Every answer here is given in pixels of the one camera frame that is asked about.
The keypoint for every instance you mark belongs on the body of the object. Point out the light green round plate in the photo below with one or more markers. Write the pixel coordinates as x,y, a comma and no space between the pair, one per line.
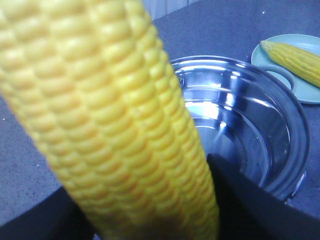
304,91

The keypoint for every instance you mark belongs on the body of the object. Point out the white pleated curtain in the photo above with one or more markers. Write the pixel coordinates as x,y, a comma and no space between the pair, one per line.
161,8

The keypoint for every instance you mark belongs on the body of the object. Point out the deep yellow corn cob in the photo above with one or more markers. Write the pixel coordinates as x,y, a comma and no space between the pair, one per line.
300,62

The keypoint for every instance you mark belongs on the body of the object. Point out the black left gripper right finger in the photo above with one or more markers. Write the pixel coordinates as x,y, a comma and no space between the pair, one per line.
247,212

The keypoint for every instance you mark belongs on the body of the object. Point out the pale green electric cooking pot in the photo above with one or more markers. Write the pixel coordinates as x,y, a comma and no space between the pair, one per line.
249,118

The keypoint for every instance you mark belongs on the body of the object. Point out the bright yellow corn cob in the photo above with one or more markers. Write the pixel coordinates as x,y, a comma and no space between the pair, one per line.
90,82

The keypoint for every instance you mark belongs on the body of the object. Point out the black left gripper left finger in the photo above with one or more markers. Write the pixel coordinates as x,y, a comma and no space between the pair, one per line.
55,218

